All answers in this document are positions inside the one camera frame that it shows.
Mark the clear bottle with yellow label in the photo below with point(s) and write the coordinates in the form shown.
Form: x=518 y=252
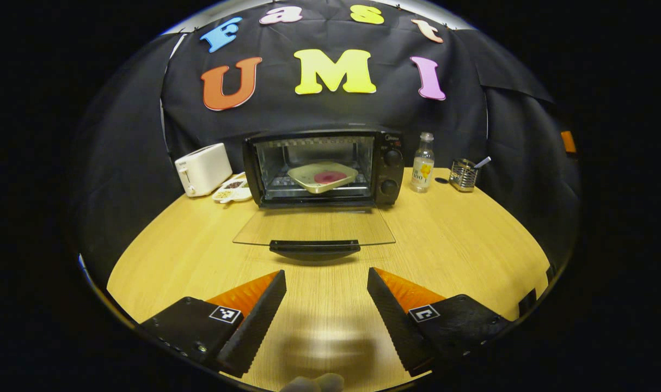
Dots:
x=422 y=169

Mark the black electric oven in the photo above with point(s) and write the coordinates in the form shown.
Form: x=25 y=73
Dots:
x=387 y=169

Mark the white toaster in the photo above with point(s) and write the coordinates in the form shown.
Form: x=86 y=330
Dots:
x=205 y=169

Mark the white divided snack dish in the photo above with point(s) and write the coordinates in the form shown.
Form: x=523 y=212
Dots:
x=232 y=190

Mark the pink round food slice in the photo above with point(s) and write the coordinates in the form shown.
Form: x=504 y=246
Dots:
x=330 y=177

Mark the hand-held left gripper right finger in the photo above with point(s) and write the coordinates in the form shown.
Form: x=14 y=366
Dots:
x=398 y=326

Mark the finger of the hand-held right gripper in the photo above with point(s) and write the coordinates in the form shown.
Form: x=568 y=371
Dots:
x=568 y=142

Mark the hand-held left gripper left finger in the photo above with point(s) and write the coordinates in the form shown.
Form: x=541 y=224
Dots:
x=257 y=326

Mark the cream square plate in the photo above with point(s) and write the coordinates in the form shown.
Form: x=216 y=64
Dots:
x=303 y=177

